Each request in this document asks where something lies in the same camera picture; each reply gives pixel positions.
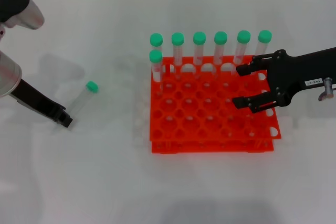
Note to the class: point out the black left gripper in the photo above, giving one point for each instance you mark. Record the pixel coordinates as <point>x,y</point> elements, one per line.
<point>36,98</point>

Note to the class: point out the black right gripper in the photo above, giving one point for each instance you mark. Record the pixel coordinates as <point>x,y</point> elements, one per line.
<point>296,72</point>

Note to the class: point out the clear green-capped test tube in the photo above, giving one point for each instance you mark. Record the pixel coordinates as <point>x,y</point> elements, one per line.
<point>199,37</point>
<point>156,39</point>
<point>243,36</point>
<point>178,38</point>
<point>264,36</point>
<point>155,56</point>
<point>220,37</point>
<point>92,86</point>

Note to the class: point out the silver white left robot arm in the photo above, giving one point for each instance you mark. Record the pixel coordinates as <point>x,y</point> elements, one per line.
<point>8,74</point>

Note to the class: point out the orange plastic test tube rack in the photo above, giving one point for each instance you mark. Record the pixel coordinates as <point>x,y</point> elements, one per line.
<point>197,108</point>

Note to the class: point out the silver metal connector plug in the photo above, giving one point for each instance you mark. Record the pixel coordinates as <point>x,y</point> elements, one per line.
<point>326,87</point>

